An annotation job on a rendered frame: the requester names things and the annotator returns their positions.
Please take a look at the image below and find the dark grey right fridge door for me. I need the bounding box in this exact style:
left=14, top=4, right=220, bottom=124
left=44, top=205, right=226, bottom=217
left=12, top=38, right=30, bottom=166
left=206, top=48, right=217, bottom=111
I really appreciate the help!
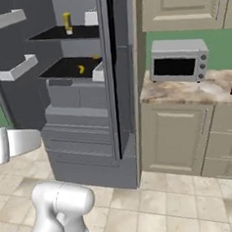
left=96, top=0, right=149, bottom=162

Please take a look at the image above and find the dark grey fridge door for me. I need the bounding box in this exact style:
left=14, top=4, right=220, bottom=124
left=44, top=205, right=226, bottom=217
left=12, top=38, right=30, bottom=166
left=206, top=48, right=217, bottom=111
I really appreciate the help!
left=96, top=0, right=149, bottom=162
left=0, top=0, right=70, bottom=134

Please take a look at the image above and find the grey fridge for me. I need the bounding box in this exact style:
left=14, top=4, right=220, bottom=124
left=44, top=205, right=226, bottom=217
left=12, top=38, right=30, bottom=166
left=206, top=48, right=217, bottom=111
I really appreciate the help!
left=24, top=0, right=151, bottom=197

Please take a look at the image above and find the white fridge door bin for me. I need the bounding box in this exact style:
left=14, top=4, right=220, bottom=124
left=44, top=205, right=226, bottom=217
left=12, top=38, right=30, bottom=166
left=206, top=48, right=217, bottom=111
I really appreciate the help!
left=91, top=60, right=106, bottom=84
left=0, top=9, right=28, bottom=31
left=0, top=53, right=41, bottom=83
left=83, top=11, right=100, bottom=26

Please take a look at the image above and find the grey fridge crisper drawer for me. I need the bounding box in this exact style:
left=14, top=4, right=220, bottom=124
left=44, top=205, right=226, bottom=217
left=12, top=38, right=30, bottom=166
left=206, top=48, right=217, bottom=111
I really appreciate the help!
left=46, top=74, right=109, bottom=113

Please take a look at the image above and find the black fridge shelf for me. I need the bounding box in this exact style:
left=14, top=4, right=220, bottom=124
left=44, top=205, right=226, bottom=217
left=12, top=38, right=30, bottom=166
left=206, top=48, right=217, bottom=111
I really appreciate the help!
left=26, top=23, right=101, bottom=45
left=36, top=54, right=105, bottom=83

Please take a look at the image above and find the dark grey left fridge door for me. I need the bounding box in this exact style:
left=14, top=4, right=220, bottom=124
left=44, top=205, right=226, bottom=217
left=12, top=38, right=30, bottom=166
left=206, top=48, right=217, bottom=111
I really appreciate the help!
left=0, top=0, right=70, bottom=134

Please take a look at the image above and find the grey freezer drawer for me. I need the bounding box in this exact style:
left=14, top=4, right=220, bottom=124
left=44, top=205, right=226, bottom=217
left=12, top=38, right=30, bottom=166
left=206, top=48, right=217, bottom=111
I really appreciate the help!
left=46, top=142, right=121, bottom=173
left=39, top=118, right=113, bottom=151

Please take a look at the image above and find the beige base cupboard door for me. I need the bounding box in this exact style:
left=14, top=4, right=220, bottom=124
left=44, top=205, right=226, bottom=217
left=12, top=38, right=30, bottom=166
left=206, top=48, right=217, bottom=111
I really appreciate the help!
left=137, top=97, right=220, bottom=181

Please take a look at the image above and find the silver toaster oven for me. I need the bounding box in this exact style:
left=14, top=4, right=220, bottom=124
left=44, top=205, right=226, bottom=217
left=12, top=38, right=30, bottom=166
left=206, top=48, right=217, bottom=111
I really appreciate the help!
left=147, top=36, right=211, bottom=86

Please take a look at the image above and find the yellow squeeze bottle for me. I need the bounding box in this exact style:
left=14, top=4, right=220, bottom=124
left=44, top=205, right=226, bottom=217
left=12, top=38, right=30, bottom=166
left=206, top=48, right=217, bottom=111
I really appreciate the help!
left=62, top=11, right=74, bottom=36

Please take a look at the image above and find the beige drawer front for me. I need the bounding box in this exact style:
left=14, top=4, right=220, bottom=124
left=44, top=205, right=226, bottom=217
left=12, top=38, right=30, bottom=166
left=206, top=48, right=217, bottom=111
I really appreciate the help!
left=198, top=129, right=232, bottom=184
left=207, top=103, right=232, bottom=136

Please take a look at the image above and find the silver base cupboard handle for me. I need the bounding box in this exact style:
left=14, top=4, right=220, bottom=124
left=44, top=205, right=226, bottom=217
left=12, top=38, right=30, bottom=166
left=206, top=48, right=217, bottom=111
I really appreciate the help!
left=198, top=109, right=210, bottom=136

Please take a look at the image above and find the silver wall cupboard handle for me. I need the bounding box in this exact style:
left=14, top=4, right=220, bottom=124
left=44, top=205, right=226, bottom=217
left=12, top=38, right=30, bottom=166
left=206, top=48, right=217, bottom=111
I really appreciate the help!
left=212, top=0, right=226, bottom=21

